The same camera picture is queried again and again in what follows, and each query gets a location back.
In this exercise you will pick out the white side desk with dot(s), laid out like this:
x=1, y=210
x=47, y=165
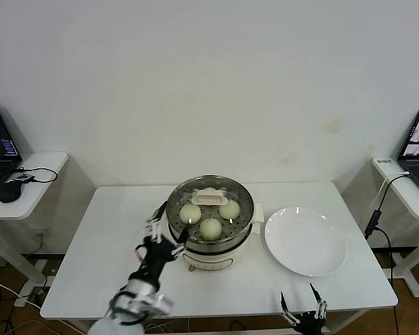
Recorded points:
x=45, y=164
x=410, y=204

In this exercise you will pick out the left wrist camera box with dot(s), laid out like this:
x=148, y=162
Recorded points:
x=160, y=304

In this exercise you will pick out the white power strip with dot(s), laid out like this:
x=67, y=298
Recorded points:
x=387, y=167

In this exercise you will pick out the black computer mouse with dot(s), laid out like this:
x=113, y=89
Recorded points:
x=9, y=192

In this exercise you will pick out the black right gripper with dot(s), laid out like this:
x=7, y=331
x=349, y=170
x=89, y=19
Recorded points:
x=309, y=324

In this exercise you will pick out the stainless steel steamer basket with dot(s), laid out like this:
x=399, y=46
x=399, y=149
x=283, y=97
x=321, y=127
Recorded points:
x=216, y=247

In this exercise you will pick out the white wall socket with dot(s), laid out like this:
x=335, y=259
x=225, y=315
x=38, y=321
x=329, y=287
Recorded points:
x=42, y=232

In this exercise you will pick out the cream white electric cooker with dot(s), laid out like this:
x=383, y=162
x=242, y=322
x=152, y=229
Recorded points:
x=216, y=261

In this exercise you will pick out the white table frame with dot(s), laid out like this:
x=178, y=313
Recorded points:
x=230, y=331

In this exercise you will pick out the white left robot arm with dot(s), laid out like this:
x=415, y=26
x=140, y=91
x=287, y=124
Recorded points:
x=136, y=293

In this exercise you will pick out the white round plate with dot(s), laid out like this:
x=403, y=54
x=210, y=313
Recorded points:
x=305, y=240

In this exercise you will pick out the white steamed baozi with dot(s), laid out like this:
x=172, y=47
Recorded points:
x=229, y=210
x=211, y=229
x=209, y=190
x=190, y=213

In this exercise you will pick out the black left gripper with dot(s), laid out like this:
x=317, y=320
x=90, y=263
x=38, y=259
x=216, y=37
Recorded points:
x=155, y=258

